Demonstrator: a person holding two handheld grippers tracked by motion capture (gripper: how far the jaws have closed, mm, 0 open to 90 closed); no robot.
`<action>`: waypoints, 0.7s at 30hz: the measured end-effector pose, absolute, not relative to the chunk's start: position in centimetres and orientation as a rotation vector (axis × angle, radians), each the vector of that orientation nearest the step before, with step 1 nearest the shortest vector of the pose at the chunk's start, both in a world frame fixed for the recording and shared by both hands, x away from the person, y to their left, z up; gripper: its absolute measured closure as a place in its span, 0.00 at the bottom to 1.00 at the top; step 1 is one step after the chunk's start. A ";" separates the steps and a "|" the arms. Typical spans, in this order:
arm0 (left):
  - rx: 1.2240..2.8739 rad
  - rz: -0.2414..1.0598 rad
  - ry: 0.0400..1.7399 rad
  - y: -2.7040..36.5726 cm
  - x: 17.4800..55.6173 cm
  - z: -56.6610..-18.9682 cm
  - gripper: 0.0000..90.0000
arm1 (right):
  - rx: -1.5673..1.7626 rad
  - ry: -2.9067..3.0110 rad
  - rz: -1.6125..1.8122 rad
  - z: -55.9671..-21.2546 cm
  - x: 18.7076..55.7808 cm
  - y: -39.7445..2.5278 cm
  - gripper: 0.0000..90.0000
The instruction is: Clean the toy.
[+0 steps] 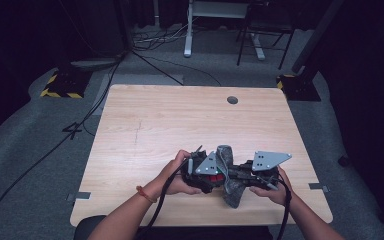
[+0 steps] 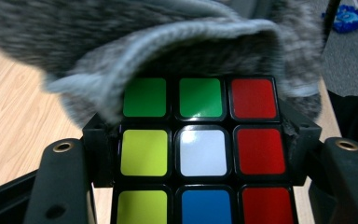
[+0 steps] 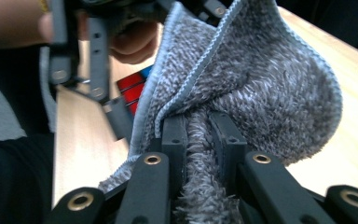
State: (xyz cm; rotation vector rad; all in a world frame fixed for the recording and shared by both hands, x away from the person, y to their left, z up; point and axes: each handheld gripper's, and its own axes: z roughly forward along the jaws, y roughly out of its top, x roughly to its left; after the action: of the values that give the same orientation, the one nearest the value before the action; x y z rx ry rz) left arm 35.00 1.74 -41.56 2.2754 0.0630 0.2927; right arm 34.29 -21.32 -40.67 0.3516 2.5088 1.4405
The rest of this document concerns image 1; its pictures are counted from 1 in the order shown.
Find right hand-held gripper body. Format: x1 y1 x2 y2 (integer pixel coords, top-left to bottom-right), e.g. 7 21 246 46
246 150 293 192

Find colourful puzzle cube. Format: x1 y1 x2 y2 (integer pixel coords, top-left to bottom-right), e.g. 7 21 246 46
206 171 227 186

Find grey floor tape strip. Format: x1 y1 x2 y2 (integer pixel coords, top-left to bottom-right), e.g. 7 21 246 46
308 182 331 194
66 191 92 202

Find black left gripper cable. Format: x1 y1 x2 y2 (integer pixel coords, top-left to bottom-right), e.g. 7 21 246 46
135 159 191 240

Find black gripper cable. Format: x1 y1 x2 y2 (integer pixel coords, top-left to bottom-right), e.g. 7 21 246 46
274 176 293 240
135 159 191 240

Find long black floor cable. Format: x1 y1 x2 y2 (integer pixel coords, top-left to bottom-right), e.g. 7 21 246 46
0 53 128 240

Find grey fluffy cloth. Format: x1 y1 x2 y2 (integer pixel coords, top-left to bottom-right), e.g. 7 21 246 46
215 144 248 210

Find black chair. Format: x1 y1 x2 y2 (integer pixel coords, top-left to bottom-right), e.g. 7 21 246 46
235 0 297 71

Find person's left hand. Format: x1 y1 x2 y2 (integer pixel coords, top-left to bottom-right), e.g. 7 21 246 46
156 149 203 197

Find yellow-black striped stand base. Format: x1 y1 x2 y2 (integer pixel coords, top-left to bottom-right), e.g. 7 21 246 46
39 68 93 100
275 73 322 102

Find slanted dark metal pole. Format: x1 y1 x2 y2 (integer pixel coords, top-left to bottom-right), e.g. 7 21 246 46
291 0 346 74

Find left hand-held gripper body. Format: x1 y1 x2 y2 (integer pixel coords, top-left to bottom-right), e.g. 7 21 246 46
180 144 226 195

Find small black floor object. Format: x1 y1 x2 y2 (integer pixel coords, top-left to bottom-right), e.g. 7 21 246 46
338 154 352 168

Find person's dark clothing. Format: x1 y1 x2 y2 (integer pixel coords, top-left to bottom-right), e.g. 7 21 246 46
74 214 275 240

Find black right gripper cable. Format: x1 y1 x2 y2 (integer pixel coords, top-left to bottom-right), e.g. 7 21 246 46
274 176 293 240

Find thin black floor cable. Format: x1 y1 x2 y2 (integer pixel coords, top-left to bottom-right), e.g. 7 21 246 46
131 49 223 88

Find bundle of floor cables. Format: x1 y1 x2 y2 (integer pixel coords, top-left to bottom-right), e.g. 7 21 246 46
132 23 189 53

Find white desk frame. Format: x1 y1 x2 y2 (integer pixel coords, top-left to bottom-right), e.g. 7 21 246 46
183 0 268 62

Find flat grey stand base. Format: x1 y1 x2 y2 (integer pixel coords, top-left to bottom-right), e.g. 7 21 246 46
69 58 123 72

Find person's right hand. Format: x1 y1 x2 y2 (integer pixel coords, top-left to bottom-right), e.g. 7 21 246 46
249 165 294 206

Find orange bracelet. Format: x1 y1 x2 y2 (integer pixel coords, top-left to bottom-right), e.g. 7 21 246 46
135 185 158 204

